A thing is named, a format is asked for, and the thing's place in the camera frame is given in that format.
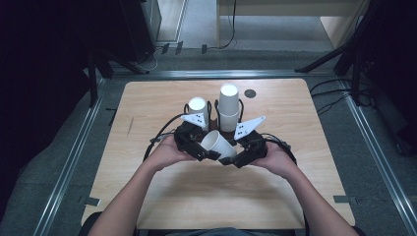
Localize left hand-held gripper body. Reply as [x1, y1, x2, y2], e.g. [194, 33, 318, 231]
[173, 112, 208, 150]

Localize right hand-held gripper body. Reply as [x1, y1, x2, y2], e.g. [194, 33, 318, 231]
[234, 115, 268, 163]

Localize white paper cup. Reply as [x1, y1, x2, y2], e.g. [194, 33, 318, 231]
[200, 130, 238, 160]

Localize short stack of white cups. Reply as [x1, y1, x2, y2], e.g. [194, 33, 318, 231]
[188, 96, 210, 131]

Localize dark wire cup holder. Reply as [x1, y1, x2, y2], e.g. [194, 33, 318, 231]
[183, 97, 246, 148]

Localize tall stack of white cups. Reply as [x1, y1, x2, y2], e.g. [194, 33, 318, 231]
[217, 83, 241, 133]

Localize person's right hand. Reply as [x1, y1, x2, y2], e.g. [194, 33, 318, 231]
[254, 143, 298, 180]

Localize person's left hand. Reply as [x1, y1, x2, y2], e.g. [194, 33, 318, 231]
[148, 136, 195, 173]

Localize person's grey clothing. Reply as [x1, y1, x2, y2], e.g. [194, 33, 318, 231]
[163, 227, 289, 236]

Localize black tape strip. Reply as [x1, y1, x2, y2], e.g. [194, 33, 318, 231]
[105, 107, 119, 127]

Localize black tripod stand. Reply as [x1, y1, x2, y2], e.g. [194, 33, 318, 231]
[294, 0, 377, 106]
[86, 48, 150, 108]

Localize black cabinet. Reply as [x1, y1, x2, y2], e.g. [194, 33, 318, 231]
[119, 0, 162, 63]

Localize black chair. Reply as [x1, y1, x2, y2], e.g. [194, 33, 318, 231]
[78, 210, 106, 236]

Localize light wooden desk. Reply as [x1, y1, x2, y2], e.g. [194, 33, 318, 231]
[215, 0, 372, 50]

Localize left hand-held gripper cable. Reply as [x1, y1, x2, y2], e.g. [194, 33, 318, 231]
[143, 112, 187, 162]

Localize hand-held gripper cable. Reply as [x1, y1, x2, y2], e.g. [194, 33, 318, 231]
[261, 132, 309, 236]
[143, 112, 187, 162]

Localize right hand-held gripper cable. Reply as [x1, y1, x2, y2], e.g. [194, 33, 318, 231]
[261, 132, 309, 236]

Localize metal floor rail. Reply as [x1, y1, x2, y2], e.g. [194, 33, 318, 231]
[340, 80, 417, 236]
[32, 78, 106, 236]
[111, 69, 335, 80]

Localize white floor cable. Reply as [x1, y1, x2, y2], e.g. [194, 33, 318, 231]
[137, 45, 165, 74]

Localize black floor cables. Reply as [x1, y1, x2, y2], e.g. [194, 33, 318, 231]
[309, 77, 375, 116]

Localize black hanging cable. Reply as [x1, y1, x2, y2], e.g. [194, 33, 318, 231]
[218, 0, 238, 50]

